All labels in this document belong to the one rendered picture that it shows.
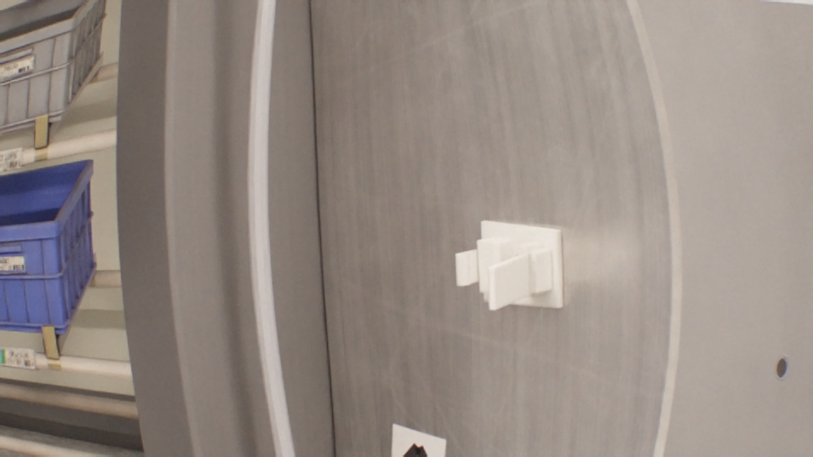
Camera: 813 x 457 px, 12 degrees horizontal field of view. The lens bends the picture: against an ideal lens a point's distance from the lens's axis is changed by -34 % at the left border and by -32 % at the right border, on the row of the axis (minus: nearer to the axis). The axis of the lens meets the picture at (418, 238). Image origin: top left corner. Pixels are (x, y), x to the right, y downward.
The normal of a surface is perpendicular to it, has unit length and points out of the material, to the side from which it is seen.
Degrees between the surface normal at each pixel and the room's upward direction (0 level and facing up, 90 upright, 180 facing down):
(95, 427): 90
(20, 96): 95
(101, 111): 90
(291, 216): 91
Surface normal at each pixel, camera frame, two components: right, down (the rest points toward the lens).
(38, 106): -0.08, 0.26
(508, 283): 0.88, 0.03
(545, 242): -0.71, 0.15
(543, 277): 0.70, 0.07
